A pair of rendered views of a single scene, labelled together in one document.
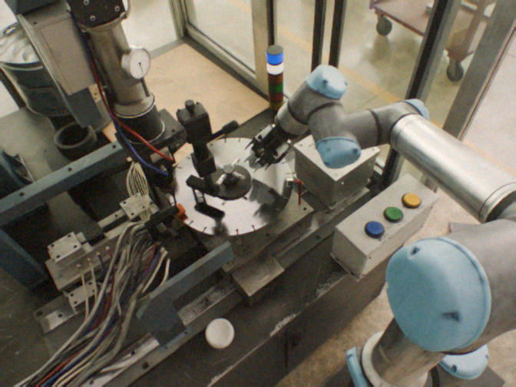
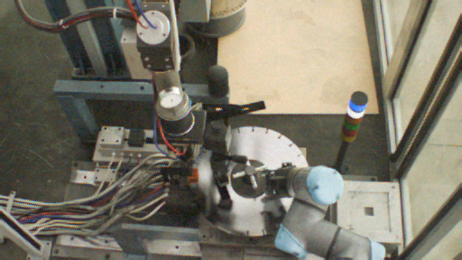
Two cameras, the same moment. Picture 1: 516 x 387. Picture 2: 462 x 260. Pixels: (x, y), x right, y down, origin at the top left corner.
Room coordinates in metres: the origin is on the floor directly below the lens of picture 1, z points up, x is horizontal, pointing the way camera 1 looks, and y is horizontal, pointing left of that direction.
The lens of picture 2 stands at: (0.19, -0.29, 2.24)
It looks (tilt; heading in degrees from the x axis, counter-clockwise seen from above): 60 degrees down; 41
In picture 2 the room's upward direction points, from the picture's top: 4 degrees counter-clockwise
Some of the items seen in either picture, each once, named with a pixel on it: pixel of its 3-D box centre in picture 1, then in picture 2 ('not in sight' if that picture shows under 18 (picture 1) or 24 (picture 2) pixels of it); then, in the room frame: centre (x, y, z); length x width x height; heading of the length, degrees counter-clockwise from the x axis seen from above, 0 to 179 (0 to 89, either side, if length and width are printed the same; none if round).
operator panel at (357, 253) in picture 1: (382, 226); not in sight; (0.56, -0.34, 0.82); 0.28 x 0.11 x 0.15; 123
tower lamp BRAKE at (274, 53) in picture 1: (275, 54); (358, 101); (0.93, -0.08, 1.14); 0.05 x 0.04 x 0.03; 33
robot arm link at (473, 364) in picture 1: (446, 352); not in sight; (0.20, -0.35, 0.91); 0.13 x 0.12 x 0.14; 101
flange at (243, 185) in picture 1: (229, 179); (250, 176); (0.67, 0.07, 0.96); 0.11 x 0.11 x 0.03
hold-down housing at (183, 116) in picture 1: (198, 140); (218, 147); (0.60, 0.11, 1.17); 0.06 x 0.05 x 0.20; 114
